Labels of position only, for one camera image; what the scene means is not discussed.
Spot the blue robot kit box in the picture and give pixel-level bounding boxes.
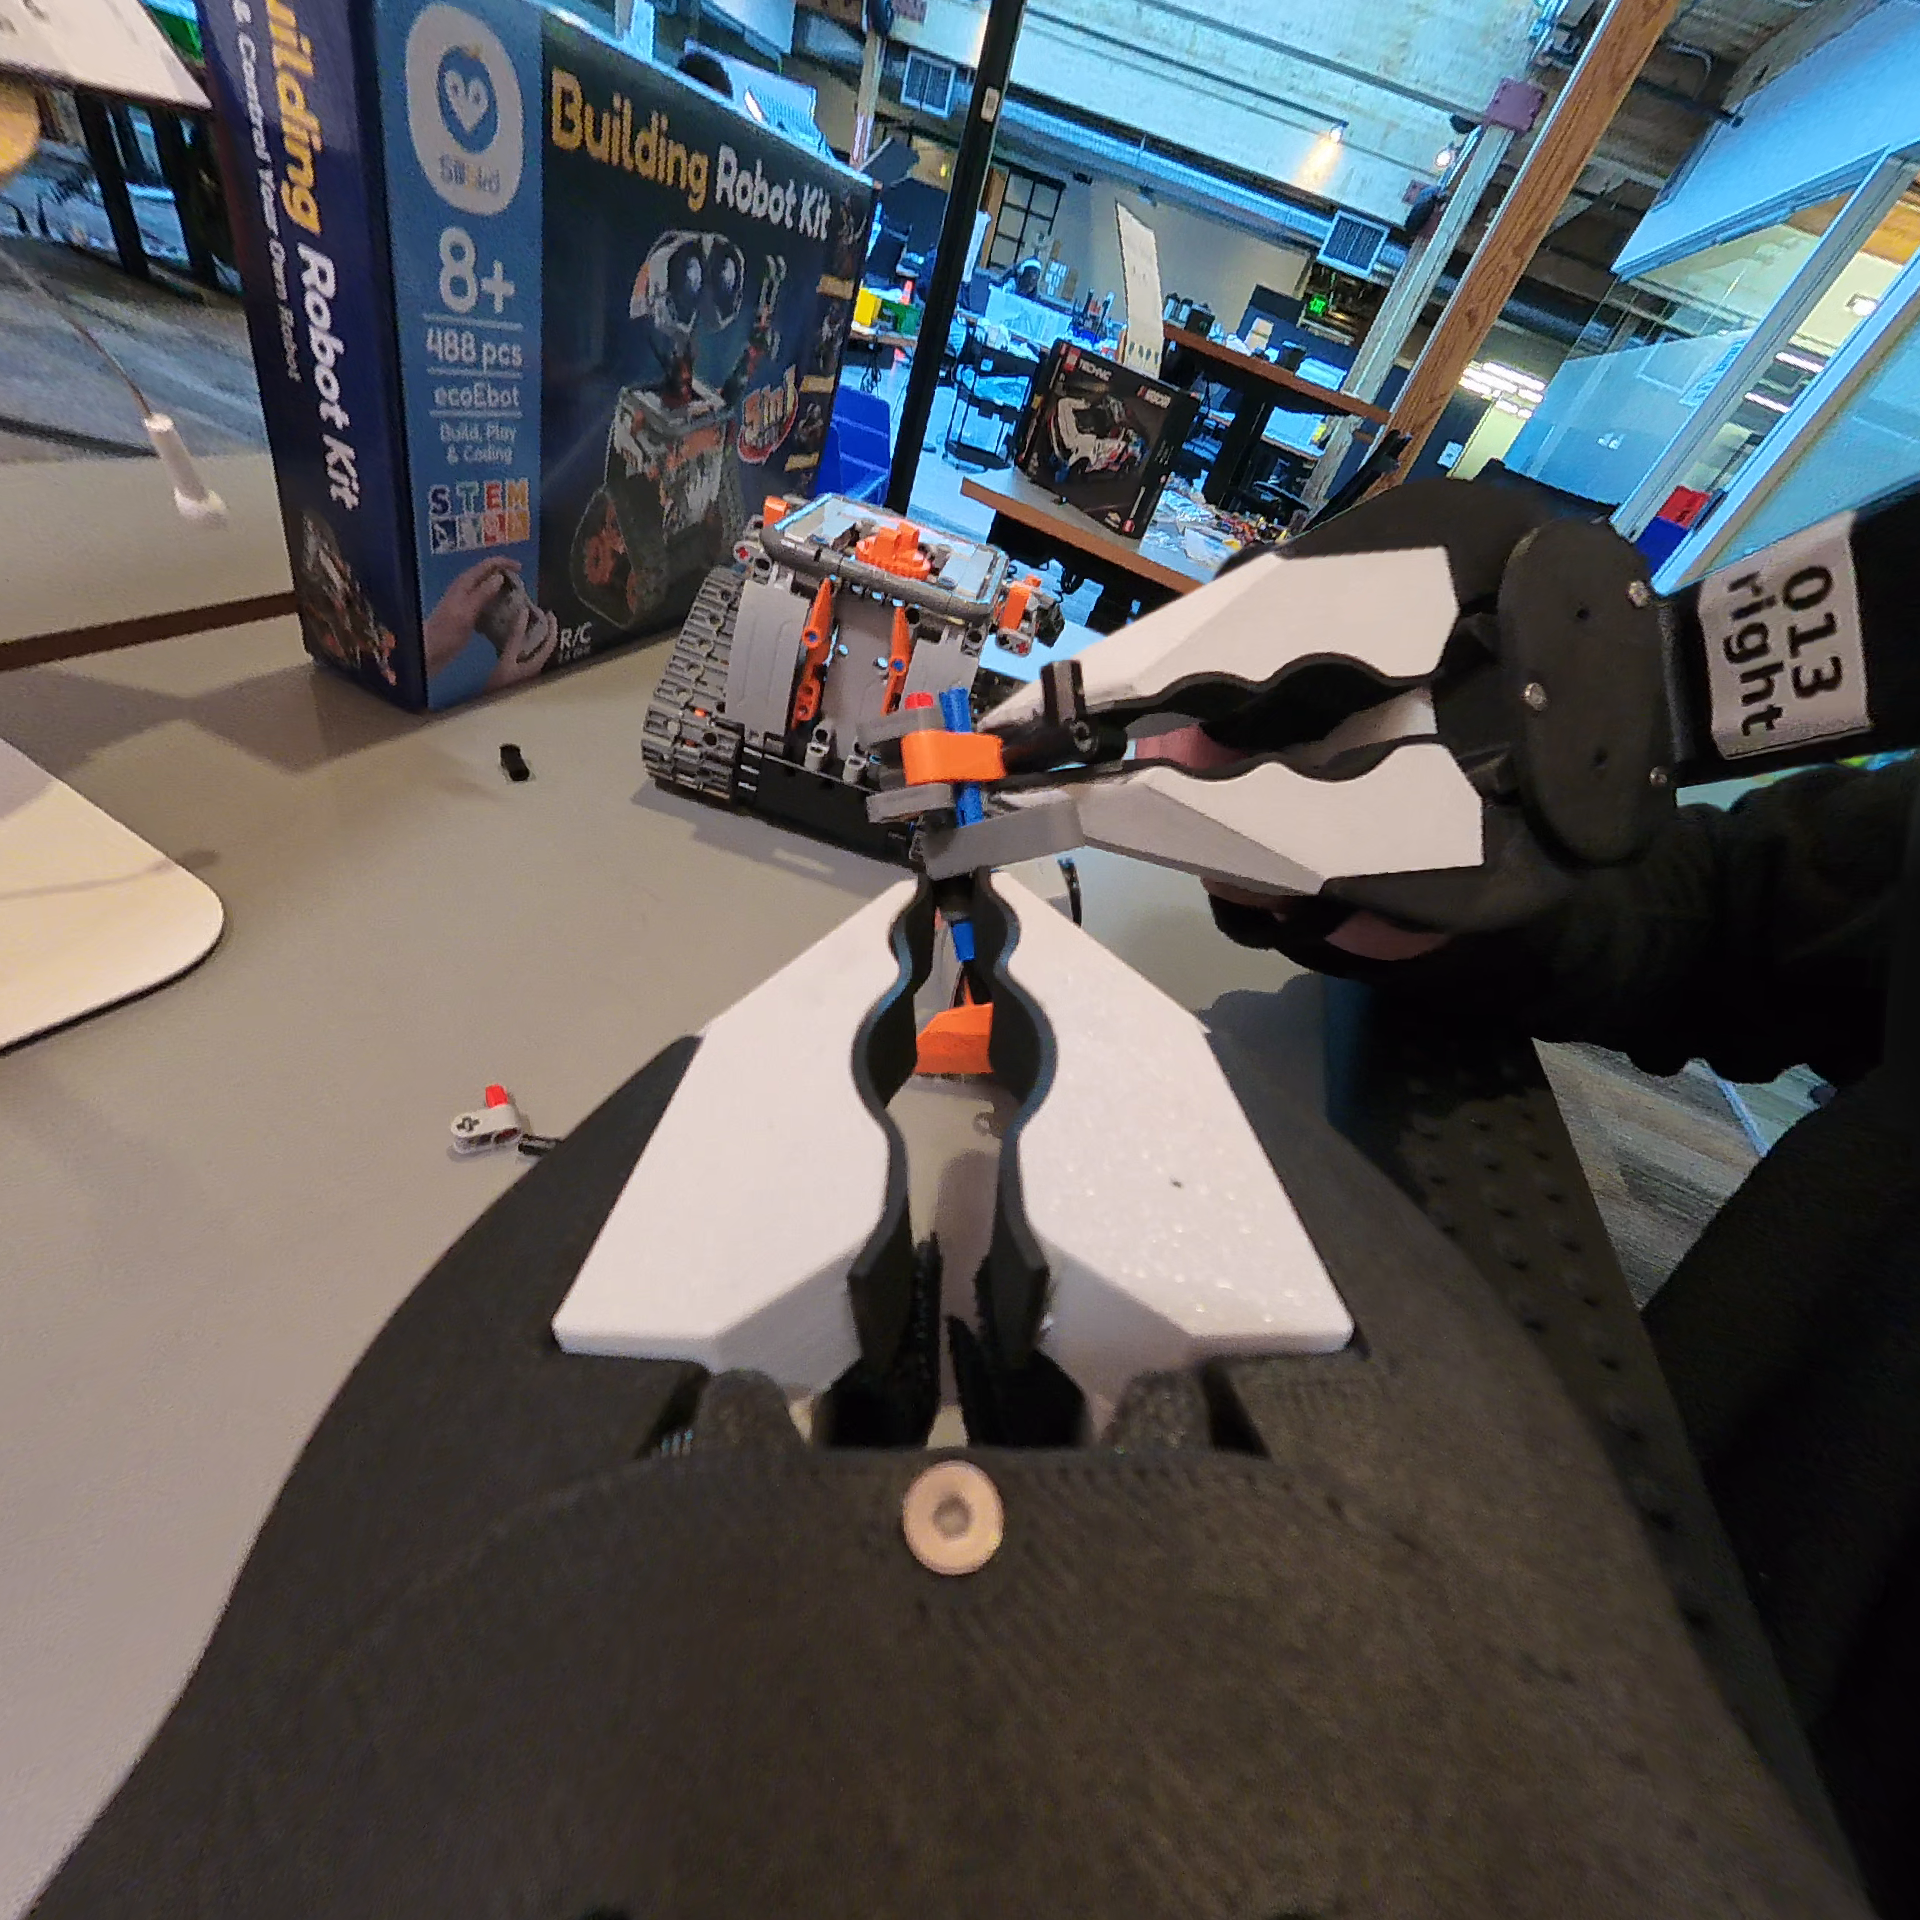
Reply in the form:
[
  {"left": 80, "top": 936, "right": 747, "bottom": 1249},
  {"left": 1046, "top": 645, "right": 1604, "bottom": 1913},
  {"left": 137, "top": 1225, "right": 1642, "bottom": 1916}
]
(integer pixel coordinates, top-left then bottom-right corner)
[{"left": 194, "top": 0, "right": 878, "bottom": 714}]

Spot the black toy car box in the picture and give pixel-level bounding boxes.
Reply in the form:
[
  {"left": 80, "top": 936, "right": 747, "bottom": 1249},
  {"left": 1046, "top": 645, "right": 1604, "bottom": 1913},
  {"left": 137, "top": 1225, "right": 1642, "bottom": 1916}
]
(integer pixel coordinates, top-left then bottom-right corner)
[{"left": 1013, "top": 342, "right": 1202, "bottom": 546}]

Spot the small blue bin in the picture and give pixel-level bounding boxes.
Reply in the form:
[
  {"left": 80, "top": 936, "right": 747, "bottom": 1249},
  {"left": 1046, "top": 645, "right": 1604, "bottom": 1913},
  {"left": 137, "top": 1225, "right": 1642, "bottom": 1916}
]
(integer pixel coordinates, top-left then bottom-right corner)
[{"left": 834, "top": 385, "right": 904, "bottom": 499}]

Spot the tracked toy robot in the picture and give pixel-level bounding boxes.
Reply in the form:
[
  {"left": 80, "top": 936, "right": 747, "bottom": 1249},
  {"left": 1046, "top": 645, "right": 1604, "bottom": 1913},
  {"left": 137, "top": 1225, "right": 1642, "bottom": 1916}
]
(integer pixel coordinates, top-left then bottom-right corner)
[{"left": 641, "top": 493, "right": 1067, "bottom": 864}]

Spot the wooden post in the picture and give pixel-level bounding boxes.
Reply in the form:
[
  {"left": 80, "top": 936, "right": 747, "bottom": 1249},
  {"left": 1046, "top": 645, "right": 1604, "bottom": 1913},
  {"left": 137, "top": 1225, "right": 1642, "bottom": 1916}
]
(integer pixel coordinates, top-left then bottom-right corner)
[{"left": 1307, "top": 0, "right": 1679, "bottom": 511}]

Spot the black dimpled pad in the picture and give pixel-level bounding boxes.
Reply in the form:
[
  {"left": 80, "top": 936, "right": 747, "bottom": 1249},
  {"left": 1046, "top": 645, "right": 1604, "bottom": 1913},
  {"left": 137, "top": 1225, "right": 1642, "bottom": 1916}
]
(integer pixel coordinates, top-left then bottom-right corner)
[{"left": 1198, "top": 976, "right": 1846, "bottom": 1879}]

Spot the person's right hand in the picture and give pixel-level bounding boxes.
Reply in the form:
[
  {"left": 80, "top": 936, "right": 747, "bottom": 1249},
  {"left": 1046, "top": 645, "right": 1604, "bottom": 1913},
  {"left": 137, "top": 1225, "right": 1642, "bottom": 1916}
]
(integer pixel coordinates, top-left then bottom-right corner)
[{"left": 1202, "top": 886, "right": 1448, "bottom": 969}]

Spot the wooden workbench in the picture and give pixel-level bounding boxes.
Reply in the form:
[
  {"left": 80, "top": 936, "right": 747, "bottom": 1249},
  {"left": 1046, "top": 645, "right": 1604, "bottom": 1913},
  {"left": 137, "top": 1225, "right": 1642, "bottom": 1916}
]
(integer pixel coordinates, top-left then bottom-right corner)
[{"left": 959, "top": 322, "right": 1388, "bottom": 595}]

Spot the person's right forearm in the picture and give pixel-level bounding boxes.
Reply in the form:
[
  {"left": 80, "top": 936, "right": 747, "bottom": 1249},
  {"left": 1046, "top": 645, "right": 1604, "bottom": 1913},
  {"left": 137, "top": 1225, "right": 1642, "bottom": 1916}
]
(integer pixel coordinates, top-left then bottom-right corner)
[{"left": 1438, "top": 749, "right": 1920, "bottom": 1085}]

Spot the white book stand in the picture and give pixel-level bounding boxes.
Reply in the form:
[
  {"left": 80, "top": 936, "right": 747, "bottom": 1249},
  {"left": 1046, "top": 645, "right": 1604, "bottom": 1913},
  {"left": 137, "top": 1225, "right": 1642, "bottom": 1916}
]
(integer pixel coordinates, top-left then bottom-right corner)
[{"left": 0, "top": 0, "right": 229, "bottom": 1049}]

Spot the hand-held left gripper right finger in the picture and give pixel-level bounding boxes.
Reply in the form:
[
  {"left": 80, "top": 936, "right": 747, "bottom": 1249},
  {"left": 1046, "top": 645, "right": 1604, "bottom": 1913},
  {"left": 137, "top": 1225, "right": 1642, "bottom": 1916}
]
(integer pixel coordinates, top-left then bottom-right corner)
[{"left": 979, "top": 872, "right": 1358, "bottom": 1440}]

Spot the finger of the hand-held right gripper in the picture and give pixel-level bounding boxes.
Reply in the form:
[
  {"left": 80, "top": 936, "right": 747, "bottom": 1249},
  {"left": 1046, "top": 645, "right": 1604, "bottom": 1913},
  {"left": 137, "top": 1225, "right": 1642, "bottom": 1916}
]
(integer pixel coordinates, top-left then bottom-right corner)
[
  {"left": 975, "top": 548, "right": 1465, "bottom": 756},
  {"left": 991, "top": 695, "right": 1490, "bottom": 900}
]

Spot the black pole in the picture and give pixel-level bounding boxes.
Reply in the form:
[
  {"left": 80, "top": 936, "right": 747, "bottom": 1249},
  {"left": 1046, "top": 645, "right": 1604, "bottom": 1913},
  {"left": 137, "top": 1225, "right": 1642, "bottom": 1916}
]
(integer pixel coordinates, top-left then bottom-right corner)
[{"left": 885, "top": 0, "right": 1030, "bottom": 511}]

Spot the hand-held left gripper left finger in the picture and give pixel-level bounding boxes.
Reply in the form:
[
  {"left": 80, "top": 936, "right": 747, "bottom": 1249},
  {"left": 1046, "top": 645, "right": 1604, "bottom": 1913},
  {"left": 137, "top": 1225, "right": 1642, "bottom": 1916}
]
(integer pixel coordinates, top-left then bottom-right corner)
[{"left": 552, "top": 878, "right": 938, "bottom": 1440}]

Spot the grey orange toy arm assembly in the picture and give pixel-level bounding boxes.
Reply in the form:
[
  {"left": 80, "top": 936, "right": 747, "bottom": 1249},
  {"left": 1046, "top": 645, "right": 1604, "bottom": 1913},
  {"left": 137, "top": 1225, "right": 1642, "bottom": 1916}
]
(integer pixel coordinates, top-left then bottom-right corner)
[{"left": 859, "top": 660, "right": 1139, "bottom": 1078}]

